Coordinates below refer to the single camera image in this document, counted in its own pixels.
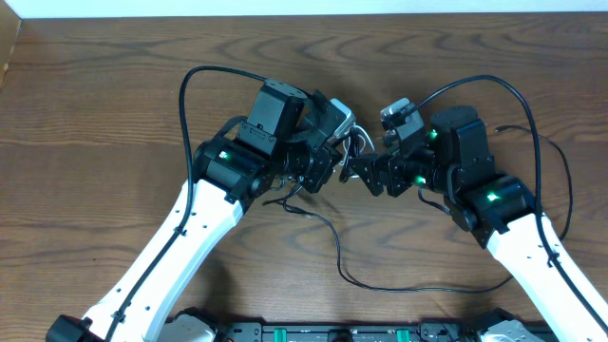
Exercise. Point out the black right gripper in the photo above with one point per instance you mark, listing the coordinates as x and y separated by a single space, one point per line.
390 162

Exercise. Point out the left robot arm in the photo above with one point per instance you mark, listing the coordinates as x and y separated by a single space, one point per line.
289 133

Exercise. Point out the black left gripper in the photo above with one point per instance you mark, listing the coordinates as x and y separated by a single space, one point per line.
326 167

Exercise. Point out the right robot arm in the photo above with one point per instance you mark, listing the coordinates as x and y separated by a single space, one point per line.
453 159

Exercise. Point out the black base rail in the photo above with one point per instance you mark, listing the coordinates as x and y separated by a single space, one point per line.
332 332

